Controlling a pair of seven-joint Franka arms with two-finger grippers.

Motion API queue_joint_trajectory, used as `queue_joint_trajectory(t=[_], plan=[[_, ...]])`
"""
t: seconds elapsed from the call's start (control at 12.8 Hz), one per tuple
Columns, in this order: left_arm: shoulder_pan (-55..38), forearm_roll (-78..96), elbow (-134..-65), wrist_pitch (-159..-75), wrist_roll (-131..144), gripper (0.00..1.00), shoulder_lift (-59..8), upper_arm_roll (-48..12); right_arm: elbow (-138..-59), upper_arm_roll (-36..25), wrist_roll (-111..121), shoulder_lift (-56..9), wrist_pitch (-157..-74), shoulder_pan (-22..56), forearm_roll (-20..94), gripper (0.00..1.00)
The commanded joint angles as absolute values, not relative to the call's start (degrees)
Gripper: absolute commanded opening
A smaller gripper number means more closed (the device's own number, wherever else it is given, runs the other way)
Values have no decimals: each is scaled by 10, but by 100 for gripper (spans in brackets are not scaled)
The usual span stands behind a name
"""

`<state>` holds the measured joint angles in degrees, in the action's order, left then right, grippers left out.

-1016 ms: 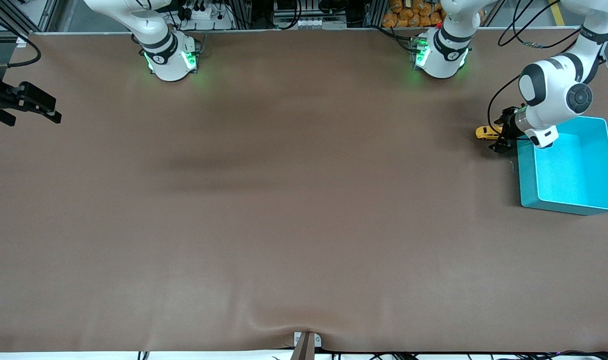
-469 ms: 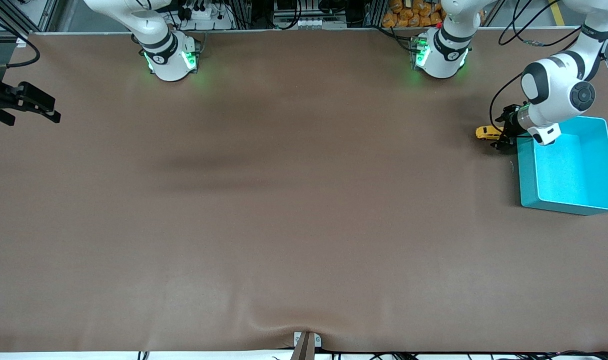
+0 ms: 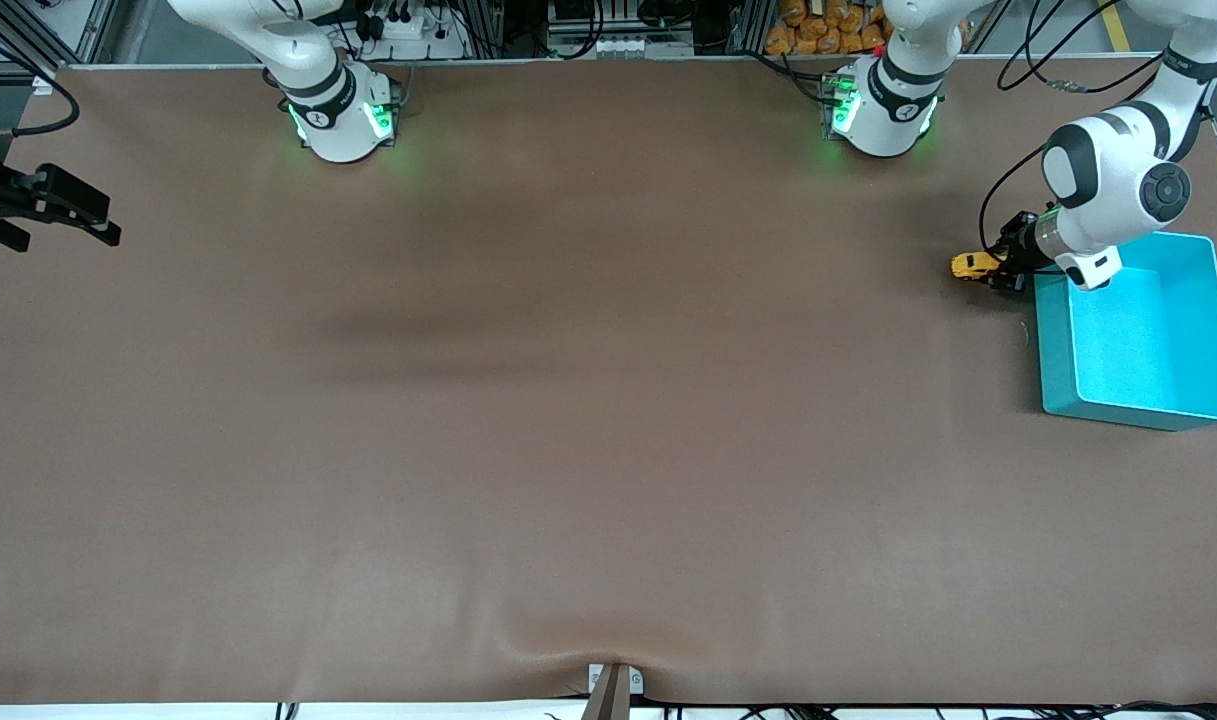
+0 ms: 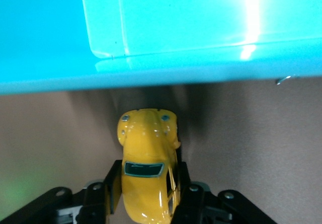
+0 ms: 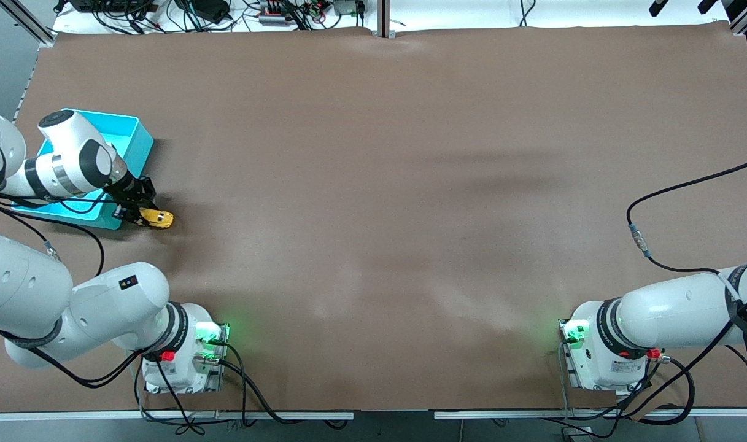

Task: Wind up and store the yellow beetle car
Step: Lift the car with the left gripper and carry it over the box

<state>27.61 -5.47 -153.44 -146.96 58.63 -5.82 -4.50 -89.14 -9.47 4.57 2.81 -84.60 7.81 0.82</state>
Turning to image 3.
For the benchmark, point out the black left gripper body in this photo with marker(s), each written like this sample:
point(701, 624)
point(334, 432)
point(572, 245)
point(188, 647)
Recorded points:
point(1019, 250)

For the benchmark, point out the yellow beetle toy car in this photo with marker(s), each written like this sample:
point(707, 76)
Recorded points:
point(971, 265)

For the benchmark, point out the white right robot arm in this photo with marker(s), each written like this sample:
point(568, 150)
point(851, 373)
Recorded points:
point(338, 120)

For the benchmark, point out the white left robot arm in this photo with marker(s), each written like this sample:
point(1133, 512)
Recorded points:
point(1108, 190)

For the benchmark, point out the teal plastic bin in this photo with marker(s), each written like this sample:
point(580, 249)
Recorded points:
point(1158, 340)

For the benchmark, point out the bag of orange items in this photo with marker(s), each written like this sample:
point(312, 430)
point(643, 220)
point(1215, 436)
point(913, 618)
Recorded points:
point(818, 30)

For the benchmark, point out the white power strip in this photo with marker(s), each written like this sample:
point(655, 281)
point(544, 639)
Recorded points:
point(408, 30)

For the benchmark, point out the grey electronics unit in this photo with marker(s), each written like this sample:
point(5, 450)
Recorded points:
point(618, 45)

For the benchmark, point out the aluminium frame profile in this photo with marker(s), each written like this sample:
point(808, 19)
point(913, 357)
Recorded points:
point(93, 30)

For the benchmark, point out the metal table edge bracket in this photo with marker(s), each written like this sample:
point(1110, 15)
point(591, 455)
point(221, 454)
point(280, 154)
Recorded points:
point(615, 690)

